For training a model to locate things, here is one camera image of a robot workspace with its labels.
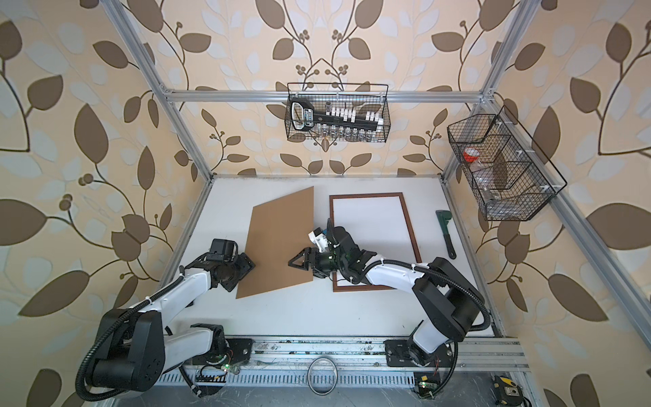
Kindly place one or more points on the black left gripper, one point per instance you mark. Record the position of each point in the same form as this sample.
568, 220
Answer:
247, 264

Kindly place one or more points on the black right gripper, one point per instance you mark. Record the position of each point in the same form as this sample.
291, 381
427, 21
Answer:
308, 253

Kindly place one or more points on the brown cardboard backing board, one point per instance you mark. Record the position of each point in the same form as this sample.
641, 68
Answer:
278, 231

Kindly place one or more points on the brown wooden picture frame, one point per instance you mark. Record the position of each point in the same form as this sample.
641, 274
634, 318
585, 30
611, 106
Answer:
412, 229

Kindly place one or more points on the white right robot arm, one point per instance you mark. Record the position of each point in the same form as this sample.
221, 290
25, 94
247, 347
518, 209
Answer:
452, 304

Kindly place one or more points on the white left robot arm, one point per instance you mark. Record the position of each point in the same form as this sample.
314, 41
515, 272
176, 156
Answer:
135, 346

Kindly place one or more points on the black socket set holder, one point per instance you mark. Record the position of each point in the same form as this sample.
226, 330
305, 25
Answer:
303, 115

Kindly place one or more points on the red capped clear container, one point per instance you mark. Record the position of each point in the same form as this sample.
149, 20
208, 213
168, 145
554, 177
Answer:
471, 155

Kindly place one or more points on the yellow black tape measure right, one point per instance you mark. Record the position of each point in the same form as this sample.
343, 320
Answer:
506, 392

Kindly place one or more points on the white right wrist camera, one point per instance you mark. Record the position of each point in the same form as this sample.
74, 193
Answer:
319, 239

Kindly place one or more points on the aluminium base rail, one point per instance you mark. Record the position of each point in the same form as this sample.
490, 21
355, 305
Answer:
377, 362

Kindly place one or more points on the black wire basket back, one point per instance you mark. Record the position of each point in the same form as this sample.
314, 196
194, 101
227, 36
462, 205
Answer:
363, 97

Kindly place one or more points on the black wire basket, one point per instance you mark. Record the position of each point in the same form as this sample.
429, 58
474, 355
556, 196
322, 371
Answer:
363, 97
511, 180

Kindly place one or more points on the black wire basket right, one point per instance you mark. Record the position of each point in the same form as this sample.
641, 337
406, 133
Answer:
511, 180

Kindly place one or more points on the aluminium cage frame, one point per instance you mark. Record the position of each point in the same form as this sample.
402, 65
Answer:
630, 298

